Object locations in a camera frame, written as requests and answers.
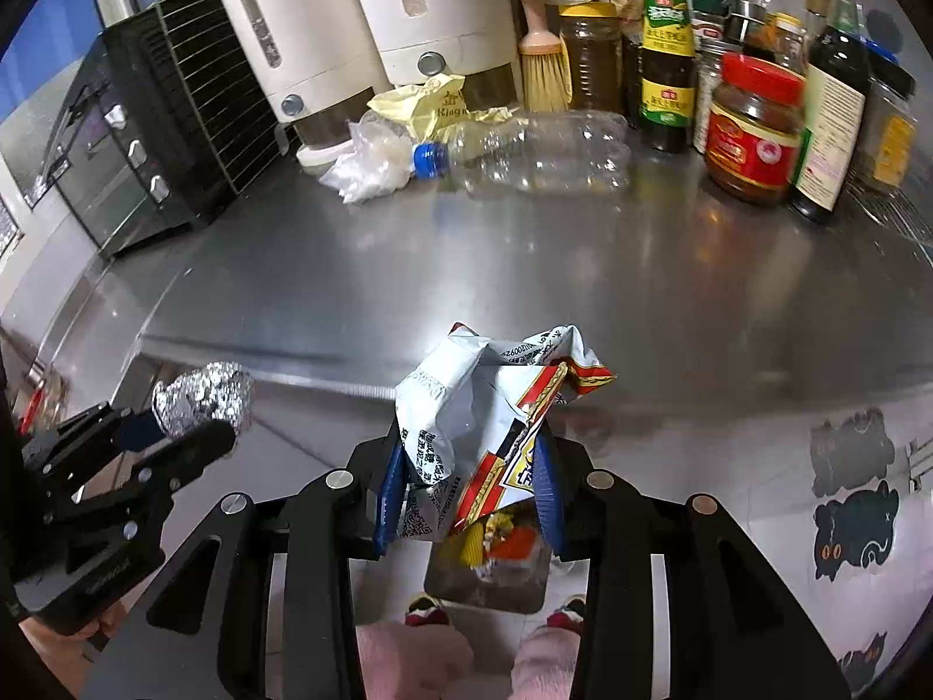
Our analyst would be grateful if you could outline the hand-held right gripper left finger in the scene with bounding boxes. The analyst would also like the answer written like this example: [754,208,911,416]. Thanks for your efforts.
[83,437,411,700]

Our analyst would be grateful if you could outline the square waste bin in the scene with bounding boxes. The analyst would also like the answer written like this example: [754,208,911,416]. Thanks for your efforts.
[421,502,553,615]

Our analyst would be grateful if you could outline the yellow bristle brush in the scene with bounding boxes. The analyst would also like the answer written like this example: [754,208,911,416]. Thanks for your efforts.
[518,0,574,113]

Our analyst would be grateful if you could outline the person's pink fuzzy leg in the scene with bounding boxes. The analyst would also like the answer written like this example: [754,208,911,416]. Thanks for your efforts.
[508,625,585,700]
[356,622,476,700]

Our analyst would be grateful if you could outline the black cat sticker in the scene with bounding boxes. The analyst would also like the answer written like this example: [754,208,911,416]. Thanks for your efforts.
[811,479,903,582]

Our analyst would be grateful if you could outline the glass jar red contents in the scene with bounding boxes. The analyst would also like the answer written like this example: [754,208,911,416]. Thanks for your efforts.
[16,370,72,440]

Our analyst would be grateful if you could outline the white red snack wrapper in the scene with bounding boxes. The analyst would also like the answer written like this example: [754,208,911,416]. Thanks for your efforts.
[394,321,618,542]

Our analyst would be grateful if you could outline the clear plastic bottle blue cap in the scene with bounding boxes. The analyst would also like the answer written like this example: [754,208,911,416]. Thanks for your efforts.
[412,110,633,195]

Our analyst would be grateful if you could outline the oil jar yellow lid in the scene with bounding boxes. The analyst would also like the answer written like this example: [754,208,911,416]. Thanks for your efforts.
[559,1,626,116]

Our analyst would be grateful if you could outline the pale yellow plastic bag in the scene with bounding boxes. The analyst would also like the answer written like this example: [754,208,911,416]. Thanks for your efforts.
[366,74,513,141]

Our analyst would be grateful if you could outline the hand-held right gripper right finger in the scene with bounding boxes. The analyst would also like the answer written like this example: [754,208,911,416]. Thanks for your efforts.
[528,429,854,700]

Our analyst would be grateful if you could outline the red lid sauce jar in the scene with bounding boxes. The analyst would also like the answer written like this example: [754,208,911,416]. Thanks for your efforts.
[703,54,812,207]

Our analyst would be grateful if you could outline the yellow foam fruit net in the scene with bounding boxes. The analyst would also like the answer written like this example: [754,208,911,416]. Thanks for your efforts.
[450,523,491,571]

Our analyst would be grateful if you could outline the black lid jar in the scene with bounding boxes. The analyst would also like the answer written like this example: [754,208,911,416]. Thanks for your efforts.
[847,50,921,195]

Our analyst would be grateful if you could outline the white grain dispenser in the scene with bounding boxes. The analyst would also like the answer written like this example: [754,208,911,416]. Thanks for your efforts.
[337,0,524,115]
[199,0,392,148]

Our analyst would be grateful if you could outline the black toaster oven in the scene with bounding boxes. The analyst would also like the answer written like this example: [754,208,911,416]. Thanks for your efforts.
[42,0,294,261]

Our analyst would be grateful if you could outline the foil ball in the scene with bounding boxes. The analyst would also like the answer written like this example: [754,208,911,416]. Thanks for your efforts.
[152,360,255,440]

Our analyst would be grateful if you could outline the white plastic bag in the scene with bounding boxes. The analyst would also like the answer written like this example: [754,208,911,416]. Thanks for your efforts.
[318,118,418,206]

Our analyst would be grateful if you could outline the green label bottle yellow cap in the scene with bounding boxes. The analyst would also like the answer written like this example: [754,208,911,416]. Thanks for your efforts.
[639,0,699,155]

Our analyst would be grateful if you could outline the dark sauce bottle green cap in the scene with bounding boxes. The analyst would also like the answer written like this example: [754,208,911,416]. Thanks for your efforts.
[789,0,877,226]

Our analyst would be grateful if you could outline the small yellow lid jar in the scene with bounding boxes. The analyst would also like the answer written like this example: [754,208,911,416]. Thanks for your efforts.
[758,10,812,75]

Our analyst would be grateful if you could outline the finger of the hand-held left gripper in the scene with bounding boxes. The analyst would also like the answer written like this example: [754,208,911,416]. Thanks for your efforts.
[135,418,239,498]
[65,401,167,454]

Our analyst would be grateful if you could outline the orange foam fruit net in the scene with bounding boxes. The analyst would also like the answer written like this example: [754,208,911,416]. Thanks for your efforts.
[485,525,545,564]

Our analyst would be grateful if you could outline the spice shaker green top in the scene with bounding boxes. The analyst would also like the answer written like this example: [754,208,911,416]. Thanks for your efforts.
[691,0,732,155]

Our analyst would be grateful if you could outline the red patterned slipper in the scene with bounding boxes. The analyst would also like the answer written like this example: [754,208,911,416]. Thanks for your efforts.
[403,593,451,629]
[545,596,589,632]

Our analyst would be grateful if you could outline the person's left hand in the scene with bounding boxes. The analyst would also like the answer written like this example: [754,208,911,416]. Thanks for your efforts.
[18,601,114,661]

